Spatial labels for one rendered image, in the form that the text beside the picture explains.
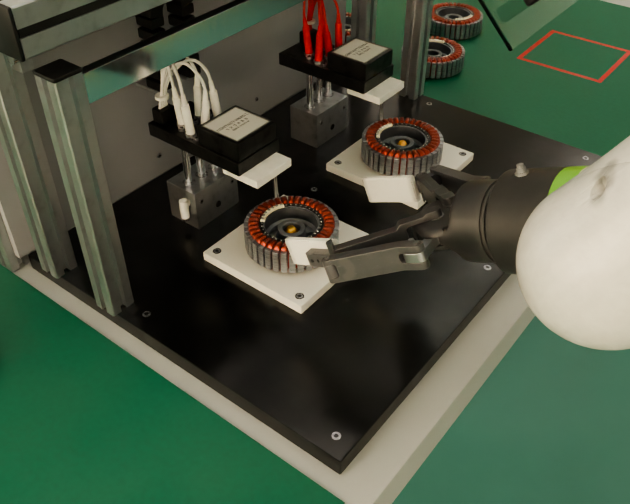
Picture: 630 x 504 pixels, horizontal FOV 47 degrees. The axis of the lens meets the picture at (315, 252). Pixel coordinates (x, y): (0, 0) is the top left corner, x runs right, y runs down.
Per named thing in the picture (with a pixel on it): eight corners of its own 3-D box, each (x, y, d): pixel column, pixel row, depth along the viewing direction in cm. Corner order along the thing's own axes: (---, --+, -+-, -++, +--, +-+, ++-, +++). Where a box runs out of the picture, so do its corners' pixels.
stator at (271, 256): (357, 239, 87) (358, 215, 85) (299, 289, 80) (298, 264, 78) (285, 205, 92) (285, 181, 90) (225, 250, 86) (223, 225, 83)
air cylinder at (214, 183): (239, 202, 95) (236, 167, 91) (199, 230, 91) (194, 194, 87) (212, 188, 97) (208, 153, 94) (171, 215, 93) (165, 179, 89)
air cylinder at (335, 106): (347, 127, 110) (348, 95, 106) (317, 148, 105) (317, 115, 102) (320, 117, 112) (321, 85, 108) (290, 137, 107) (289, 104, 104)
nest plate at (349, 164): (473, 160, 103) (474, 152, 102) (417, 210, 94) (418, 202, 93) (385, 127, 110) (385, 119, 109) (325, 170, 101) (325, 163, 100)
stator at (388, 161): (454, 151, 102) (457, 129, 100) (417, 190, 95) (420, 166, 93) (385, 129, 107) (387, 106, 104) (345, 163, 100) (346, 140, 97)
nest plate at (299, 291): (377, 245, 88) (378, 237, 87) (301, 314, 79) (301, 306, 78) (283, 201, 95) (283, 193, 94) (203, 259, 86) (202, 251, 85)
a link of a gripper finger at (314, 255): (354, 263, 68) (335, 280, 67) (316, 260, 72) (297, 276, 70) (349, 249, 68) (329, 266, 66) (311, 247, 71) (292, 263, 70)
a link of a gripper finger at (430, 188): (441, 200, 67) (455, 195, 67) (412, 168, 78) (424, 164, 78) (452, 236, 69) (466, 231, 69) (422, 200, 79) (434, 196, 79)
